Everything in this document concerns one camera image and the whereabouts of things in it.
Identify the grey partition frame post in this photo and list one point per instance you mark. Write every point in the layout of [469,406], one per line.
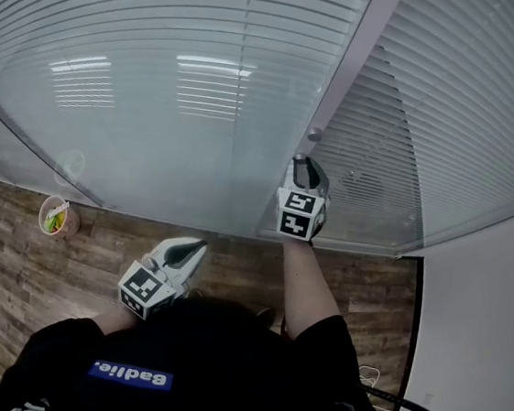
[352,54]
[37,147]

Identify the white wall socket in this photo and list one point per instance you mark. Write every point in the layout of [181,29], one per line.
[427,399]

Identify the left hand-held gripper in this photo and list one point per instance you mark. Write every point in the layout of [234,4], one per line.
[143,288]

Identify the black baseboard strip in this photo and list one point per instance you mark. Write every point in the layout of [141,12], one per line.
[415,310]

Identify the person's left forearm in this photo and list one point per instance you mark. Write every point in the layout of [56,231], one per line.
[117,320]

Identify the person's black shirt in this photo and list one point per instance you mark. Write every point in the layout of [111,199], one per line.
[219,371]

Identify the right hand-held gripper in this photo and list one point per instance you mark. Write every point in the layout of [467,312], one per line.
[297,214]

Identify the person's right forearm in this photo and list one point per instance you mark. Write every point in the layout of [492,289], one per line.
[307,293]

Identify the instant noodle cup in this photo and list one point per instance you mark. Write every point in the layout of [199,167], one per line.
[59,216]

